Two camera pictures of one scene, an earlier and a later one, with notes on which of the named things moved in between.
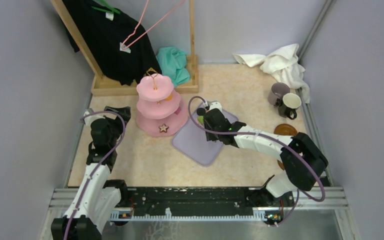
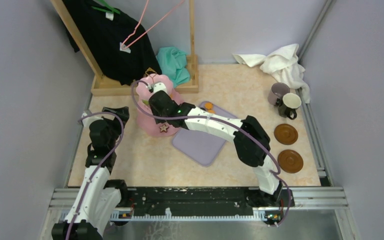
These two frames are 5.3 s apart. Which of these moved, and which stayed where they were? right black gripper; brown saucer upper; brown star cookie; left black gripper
Moved: right black gripper
Stayed: left black gripper; brown star cookie; brown saucer upper
